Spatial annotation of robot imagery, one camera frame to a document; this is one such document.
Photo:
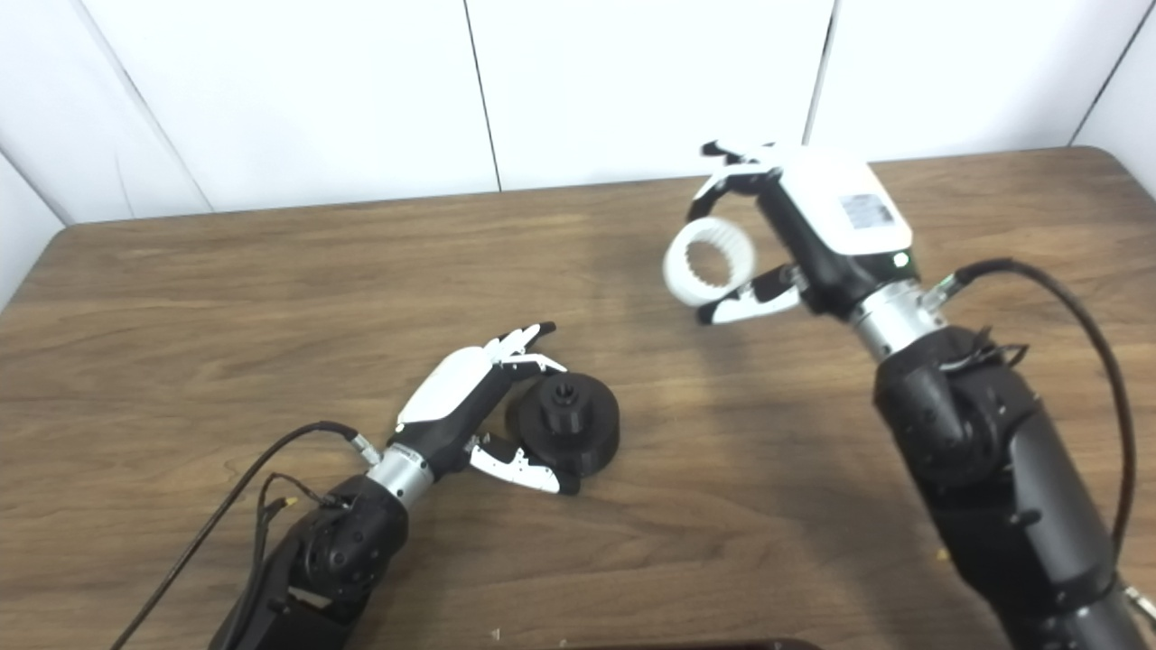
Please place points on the round black stepped part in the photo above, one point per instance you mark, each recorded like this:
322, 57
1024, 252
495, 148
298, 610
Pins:
587, 433

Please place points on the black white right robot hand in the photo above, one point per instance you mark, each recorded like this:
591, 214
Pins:
831, 226

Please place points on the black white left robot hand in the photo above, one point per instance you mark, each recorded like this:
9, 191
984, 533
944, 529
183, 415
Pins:
452, 397

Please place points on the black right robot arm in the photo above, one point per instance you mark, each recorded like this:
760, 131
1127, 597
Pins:
993, 469

